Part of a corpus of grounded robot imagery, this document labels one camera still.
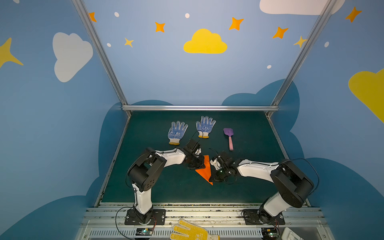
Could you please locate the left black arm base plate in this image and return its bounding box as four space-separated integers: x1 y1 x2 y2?
124 209 166 226

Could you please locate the green circuit board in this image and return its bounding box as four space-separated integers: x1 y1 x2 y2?
136 228 154 237
262 228 279 240

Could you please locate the purple pink spatula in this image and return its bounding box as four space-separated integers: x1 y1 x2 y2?
223 128 234 151

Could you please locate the orange square paper sheet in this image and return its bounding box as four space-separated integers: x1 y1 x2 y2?
196 155 213 185

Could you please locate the right green circuit board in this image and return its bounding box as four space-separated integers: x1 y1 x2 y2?
262 228 279 240

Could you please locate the right blue dotted work glove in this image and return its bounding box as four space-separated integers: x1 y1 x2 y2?
196 116 216 139

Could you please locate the right aluminium frame post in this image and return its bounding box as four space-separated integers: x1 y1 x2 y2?
266 0 338 119

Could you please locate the aluminium frame post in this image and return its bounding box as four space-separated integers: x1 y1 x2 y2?
266 0 338 119
72 0 128 107

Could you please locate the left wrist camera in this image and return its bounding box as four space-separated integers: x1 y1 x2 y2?
195 148 202 156

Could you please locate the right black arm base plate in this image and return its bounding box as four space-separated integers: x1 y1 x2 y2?
241 209 286 225

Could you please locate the white plastic object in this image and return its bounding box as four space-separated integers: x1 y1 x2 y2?
281 228 303 240

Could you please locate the left blue dotted work glove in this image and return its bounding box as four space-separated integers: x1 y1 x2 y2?
168 121 189 146

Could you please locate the left green circuit board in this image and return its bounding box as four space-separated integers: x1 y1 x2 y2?
136 228 154 237

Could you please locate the yellow dotted work glove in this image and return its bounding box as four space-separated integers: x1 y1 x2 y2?
170 219 221 240

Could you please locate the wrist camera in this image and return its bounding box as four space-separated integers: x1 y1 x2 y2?
195 148 202 156
210 159 222 171

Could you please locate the left aluminium frame post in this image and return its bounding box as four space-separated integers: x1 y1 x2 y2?
72 0 128 107

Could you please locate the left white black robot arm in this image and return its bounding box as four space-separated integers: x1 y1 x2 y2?
125 140 205 225

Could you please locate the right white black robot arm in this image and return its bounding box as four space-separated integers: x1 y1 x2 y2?
209 152 315 225

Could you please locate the aluminium rear frame bar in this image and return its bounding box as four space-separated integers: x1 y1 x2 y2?
122 105 279 112

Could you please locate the blue dotted work glove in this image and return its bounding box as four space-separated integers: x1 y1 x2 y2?
196 116 216 139
168 121 189 146

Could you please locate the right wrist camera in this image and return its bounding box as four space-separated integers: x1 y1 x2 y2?
210 159 222 171

